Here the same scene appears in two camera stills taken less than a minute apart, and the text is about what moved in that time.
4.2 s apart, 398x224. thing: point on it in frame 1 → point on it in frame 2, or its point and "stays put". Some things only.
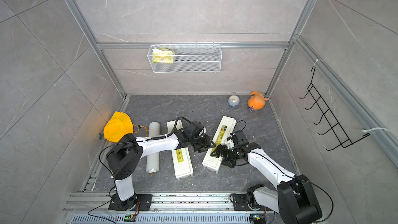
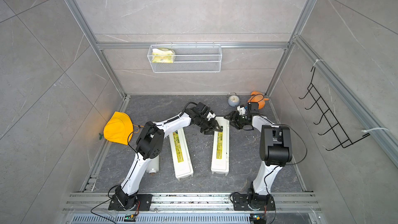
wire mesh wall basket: [187, 58] stays put
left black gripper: [208, 143] → [211, 129]
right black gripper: [219, 148] → [236, 124]
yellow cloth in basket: [162, 55] stays put
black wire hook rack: [343, 138] stays put
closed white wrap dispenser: [182, 163] stays put
